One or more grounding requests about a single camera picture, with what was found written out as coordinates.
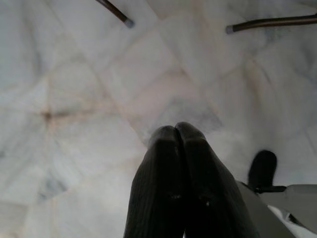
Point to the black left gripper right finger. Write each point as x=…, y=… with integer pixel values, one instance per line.
x=208, y=188

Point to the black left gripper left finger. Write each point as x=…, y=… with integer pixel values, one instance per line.
x=156, y=188

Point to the brown metal leg grey cap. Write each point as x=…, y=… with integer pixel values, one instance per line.
x=267, y=24
x=116, y=12

